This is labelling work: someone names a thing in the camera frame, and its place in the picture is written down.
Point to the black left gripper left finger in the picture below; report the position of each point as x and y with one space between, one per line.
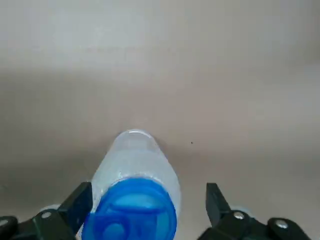
50 225

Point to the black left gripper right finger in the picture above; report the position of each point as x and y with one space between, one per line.
235 225

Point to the clear drink bottle blue cap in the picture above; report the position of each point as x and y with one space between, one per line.
140 175

